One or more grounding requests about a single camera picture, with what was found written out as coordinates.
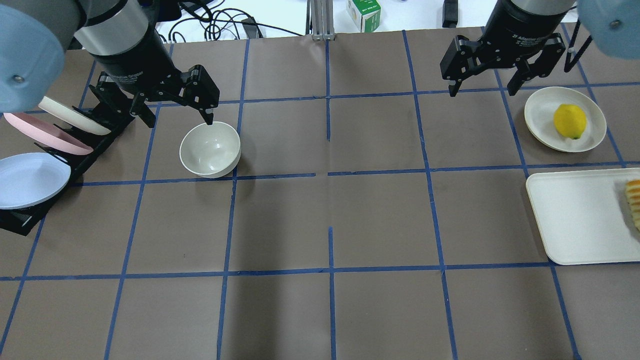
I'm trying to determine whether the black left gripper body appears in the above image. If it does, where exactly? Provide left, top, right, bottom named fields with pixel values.
left=93, top=33, right=181, bottom=98

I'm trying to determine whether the white plate in rack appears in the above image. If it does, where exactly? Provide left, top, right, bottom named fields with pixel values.
left=38, top=96, right=111, bottom=136

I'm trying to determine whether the black cables bundle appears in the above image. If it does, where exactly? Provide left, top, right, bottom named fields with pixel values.
left=155, top=0, right=306, bottom=43

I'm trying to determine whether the grilled bread piece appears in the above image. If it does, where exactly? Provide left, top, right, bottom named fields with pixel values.
left=624, top=178, right=640, bottom=231

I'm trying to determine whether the pink plate in rack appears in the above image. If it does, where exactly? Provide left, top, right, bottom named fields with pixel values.
left=3, top=112, right=94, bottom=156

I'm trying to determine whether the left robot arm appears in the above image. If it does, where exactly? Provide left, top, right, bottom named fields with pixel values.
left=0, top=0, right=220, bottom=128

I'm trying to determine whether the white rectangular tray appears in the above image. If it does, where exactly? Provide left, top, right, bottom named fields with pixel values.
left=525, top=168, right=640, bottom=265

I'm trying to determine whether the green white carton box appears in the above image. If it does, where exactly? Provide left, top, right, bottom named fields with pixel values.
left=346, top=0, right=382, bottom=34

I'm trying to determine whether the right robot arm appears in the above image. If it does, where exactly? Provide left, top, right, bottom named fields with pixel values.
left=439, top=0, right=640, bottom=97

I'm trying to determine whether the aluminium frame post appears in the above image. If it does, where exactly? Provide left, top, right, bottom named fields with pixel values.
left=305, top=0, right=336, bottom=41

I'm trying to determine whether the yellow lemon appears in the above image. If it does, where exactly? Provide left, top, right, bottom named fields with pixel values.
left=553, top=104, right=587, bottom=141

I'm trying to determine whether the black dish rack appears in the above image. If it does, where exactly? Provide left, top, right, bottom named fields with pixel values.
left=0, top=75, right=136, bottom=237

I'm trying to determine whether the white ceramic bowl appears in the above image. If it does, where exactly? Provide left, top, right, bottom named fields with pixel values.
left=179, top=121, right=242, bottom=179

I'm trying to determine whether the light blue plate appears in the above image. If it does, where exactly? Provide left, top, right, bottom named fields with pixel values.
left=0, top=152, right=71, bottom=210

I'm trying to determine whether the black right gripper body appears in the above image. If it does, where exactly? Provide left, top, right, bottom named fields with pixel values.
left=481, top=0, right=574, bottom=62

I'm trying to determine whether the black power adapter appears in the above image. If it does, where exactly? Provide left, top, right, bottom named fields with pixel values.
left=441, top=0, right=459, bottom=28

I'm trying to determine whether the cream round plate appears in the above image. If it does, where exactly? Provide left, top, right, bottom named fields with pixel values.
left=523, top=86, right=608, bottom=153

